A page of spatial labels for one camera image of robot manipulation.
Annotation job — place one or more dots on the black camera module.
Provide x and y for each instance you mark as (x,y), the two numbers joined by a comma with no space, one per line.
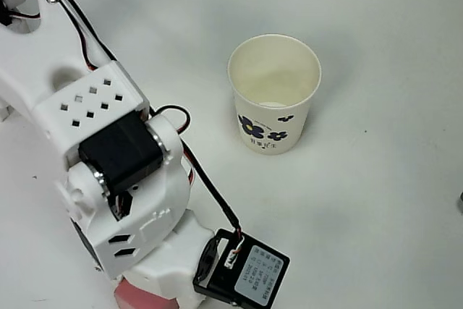
(249,269)

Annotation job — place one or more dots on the white flowered paper cup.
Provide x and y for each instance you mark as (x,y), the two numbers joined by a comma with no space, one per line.
(269,131)

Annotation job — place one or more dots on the pink block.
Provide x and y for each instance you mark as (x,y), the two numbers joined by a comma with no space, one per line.
(137,294)

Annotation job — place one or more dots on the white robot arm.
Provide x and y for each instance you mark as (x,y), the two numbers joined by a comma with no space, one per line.
(43,81)

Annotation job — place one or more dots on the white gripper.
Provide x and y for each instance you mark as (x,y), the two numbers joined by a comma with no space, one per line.
(159,276)

